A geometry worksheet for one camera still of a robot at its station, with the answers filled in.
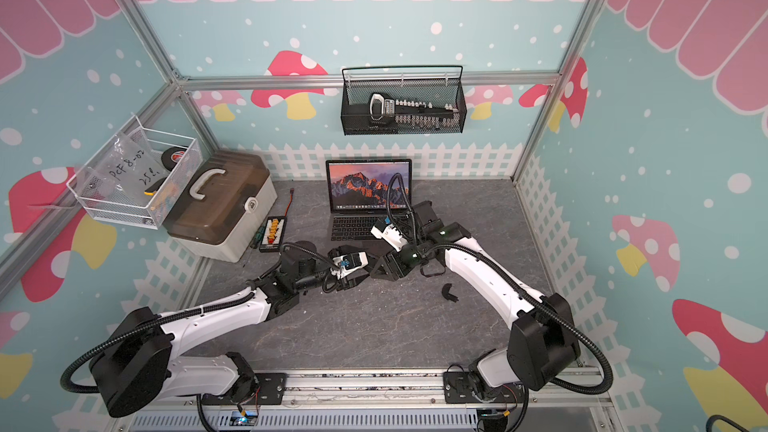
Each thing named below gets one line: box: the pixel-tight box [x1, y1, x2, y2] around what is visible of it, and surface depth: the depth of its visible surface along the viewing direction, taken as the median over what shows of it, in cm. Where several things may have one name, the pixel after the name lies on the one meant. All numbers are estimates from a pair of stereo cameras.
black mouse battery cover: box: [441, 283, 459, 303], surface depth 93 cm
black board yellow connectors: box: [259, 216, 287, 253], surface depth 105 cm
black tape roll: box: [161, 146, 187, 171], surface depth 82 cm
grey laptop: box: [326, 158, 412, 243], surface depth 108 cm
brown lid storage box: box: [164, 151, 278, 263], surface depth 95 cm
